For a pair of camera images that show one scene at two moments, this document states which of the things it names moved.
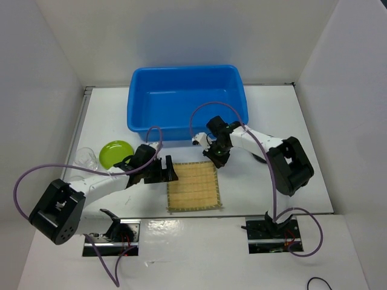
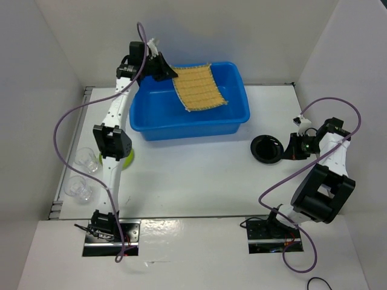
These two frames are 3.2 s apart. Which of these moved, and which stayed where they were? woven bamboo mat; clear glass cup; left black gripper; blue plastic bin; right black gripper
Moved: left black gripper; right black gripper; woven bamboo mat
Stayed: blue plastic bin; clear glass cup
